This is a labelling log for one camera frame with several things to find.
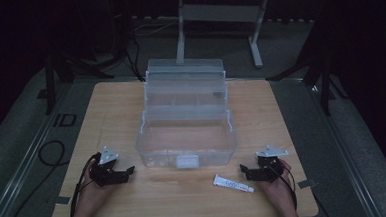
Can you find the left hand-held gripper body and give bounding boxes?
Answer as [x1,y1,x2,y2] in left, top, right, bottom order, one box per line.
[88,144,128,188]

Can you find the black metal stand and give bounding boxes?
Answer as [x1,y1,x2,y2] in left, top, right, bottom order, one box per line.
[42,51,117,116]
[263,29,351,120]

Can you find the person's left hand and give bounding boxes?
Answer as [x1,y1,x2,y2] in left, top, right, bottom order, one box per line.
[77,157,121,209]

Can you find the grey tape piece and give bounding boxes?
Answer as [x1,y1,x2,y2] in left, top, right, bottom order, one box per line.
[55,195,73,206]
[297,178,318,190]

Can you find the black floor cable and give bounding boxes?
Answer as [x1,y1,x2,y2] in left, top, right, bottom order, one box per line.
[3,139,75,217]

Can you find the clear plastic tiered storage box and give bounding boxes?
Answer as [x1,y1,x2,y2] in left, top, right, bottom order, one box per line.
[130,54,240,173]

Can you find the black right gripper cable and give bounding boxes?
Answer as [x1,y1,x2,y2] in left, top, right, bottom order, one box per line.
[271,163,299,212]

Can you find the person's right hand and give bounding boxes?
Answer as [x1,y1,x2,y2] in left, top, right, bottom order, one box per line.
[254,157,296,203]

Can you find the bundle of black cables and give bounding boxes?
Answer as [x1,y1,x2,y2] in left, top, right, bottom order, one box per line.
[106,0,149,85]

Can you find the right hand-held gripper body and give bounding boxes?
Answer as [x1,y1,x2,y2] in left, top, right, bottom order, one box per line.
[246,144,291,185]

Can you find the white tube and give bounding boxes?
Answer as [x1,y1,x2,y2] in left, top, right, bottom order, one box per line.
[212,171,255,196]

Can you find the white metal desk frame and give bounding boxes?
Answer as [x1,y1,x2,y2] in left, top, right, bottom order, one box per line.
[172,0,276,73]

